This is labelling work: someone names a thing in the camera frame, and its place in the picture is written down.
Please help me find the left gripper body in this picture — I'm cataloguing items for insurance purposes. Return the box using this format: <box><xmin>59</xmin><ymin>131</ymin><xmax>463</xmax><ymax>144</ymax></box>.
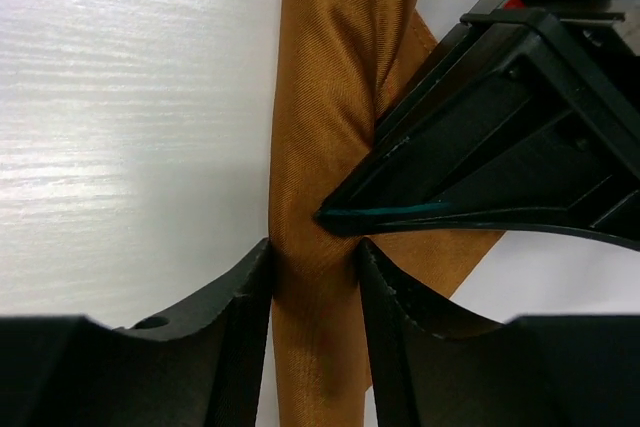
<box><xmin>460</xmin><ymin>0</ymin><xmax>639</xmax><ymax>57</ymax></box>

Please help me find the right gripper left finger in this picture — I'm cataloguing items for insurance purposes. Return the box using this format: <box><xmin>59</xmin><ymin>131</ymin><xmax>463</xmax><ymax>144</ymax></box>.
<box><xmin>1</xmin><ymin>240</ymin><xmax>273</xmax><ymax>426</ymax></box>

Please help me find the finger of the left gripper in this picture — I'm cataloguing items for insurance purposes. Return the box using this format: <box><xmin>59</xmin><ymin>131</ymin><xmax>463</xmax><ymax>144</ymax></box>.
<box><xmin>316</xmin><ymin>9</ymin><xmax>639</xmax><ymax>249</ymax></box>

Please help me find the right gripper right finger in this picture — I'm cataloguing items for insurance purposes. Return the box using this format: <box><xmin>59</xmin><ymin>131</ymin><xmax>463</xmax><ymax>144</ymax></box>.
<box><xmin>354</xmin><ymin>240</ymin><xmax>639</xmax><ymax>426</ymax></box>

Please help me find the brown cloth napkin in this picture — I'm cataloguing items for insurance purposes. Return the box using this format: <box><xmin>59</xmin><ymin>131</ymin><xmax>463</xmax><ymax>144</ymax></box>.
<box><xmin>267</xmin><ymin>0</ymin><xmax>506</xmax><ymax>427</ymax></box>

